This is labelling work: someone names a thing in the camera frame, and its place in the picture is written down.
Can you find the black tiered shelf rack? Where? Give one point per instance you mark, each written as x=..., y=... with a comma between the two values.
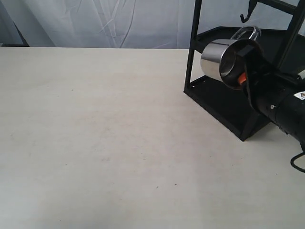
x=284, y=48

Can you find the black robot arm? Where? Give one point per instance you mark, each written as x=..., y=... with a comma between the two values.
x=295, y=125

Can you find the white backdrop curtain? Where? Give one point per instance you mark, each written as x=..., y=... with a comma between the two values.
x=97, y=23

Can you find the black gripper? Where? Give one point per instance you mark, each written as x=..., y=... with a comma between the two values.
x=267, y=89

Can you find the stainless steel mug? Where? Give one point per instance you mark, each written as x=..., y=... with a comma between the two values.
x=220, y=59

